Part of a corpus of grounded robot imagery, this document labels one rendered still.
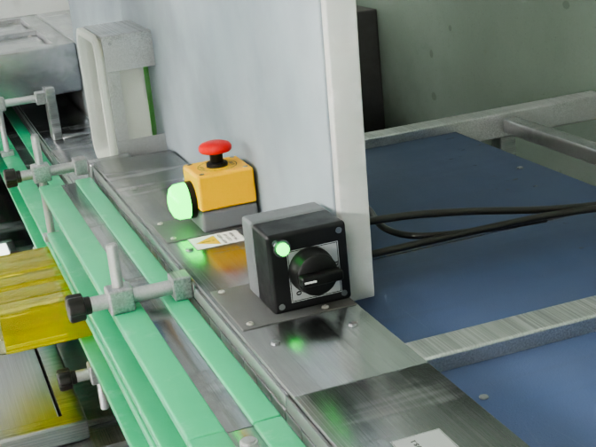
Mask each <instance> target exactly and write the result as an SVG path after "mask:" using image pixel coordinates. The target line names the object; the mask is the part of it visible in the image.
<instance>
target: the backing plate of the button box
mask: <svg viewBox="0 0 596 447"><path fill-rule="evenodd" d="M151 226H152V227H153V228H154V229H155V230H156V231H157V232H158V233H159V235H160V236H161V237H162V238H163V239H164V240H165V242H166V243H167V244H169V243H174V242H178V241H182V240H187V239H193V238H198V237H202V236H207V235H211V234H216V233H219V232H224V231H232V230H237V229H242V228H243V226H242V225H239V226H234V227H230V228H225V229H221V230H216V231H209V232H204V231H203V230H202V229H201V228H200V227H199V226H198V225H197V224H196V223H195V222H194V221H193V220H192V219H191V218H187V219H181V220H179V219H174V220H169V221H165V222H159V223H152V224H151Z"/></svg>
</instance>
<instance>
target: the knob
mask: <svg viewBox="0 0 596 447"><path fill-rule="evenodd" d="M288 275H289V278H290V281H291V282H292V284H293V285H294V286H295V287H296V288H297V289H298V290H300V291H302V292H304V293H306V294H309V295H321V294H325V293H327V292H328V291H329V290H330V289H332V287H333V286H334V284H335V282H336V281H339V280H343V271H342V270H341V269H340V268H339V267H337V265H336V263H335V261H334V260H333V258H332V257H331V256H330V254H329V253H328V252H326V251H325V250H324V249H323V248H321V247H305V248H304V249H302V250H300V251H299V252H298V253H297V254H296V255H295V256H294V257H293V259H292V260H291V262H290V265H289V269H288Z"/></svg>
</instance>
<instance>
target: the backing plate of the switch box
mask: <svg viewBox="0 0 596 447"><path fill-rule="evenodd" d="M210 293H211V295H212V296H213V297H214V298H215V299H216V301H217V302H218V303H219V304H220V305H221V306H222V307H223V309H224V310H225V311H226V312H227V313H228V315H229V316H230V317H231V318H232V319H233V320H234V322H235V323H236V324H237V325H238V326H239V328H240V329H241V330H242V331H243V332H244V331H247V330H252V329H256V328H259V327H263V326H267V325H274V324H277V323H281V322H286V321H289V320H293V319H297V318H304V317H307V316H311V315H315V314H319V313H323V312H327V311H330V310H337V309H341V308H345V307H349V306H353V305H357V303H356V302H354V301H353V300H352V299H351V298H350V297H349V298H345V299H341V300H338V301H333V302H327V303H322V304H319V305H315V306H311V307H307V308H303V309H299V310H292V311H288V312H285V313H280V314H275V313H273V312H272V311H271V310H270V309H269V308H268V307H267V305H266V304H265V303H264V302H263V301H262V300H261V299H260V298H259V297H258V296H257V295H256V294H255V293H254V292H253V291H252V290H251V289H250V285H249V284H245V285H241V286H234V287H229V288H225V289H222V290H217V291H214V292H210Z"/></svg>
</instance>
